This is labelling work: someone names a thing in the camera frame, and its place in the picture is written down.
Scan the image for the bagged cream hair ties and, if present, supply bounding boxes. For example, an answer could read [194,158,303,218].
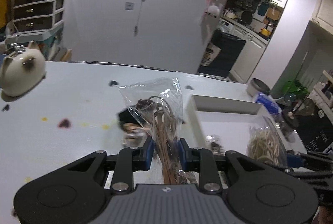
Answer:
[245,115,288,168]

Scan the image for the bagged brown hair ties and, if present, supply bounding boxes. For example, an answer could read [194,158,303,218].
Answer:
[118,76,198,185]

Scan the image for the beige satin bow scrunchie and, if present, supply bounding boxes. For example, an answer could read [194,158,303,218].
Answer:
[122,123,150,147]

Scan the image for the black hair scrunchie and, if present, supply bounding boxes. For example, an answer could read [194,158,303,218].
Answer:
[117,108,138,131]

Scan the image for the blue tissue pack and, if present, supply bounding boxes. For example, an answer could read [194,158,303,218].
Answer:
[255,92,281,116]

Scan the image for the white shallow cardboard box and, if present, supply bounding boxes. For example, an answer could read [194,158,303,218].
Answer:
[186,95,306,154]

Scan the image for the green plastic bag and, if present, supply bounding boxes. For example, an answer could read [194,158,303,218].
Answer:
[282,80,309,99]

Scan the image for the round grey metal tin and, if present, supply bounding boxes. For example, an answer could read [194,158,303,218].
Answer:
[246,78,270,97]

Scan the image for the cartoon tote bag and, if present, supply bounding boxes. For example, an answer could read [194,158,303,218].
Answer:
[200,42,221,67]

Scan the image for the black chair with cover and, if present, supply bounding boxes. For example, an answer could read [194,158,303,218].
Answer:
[198,29,246,77]

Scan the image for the white washing machine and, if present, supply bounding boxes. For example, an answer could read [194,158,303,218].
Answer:
[217,19,234,34]

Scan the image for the white fluffy sheep toy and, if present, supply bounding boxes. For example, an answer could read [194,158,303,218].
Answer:
[205,5,220,18]

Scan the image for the white cat-shaped ceramic jar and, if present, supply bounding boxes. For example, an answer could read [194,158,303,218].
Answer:
[1,41,46,97]

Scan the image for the white drawer cabinet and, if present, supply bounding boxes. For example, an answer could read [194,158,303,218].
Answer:
[13,0,65,33]

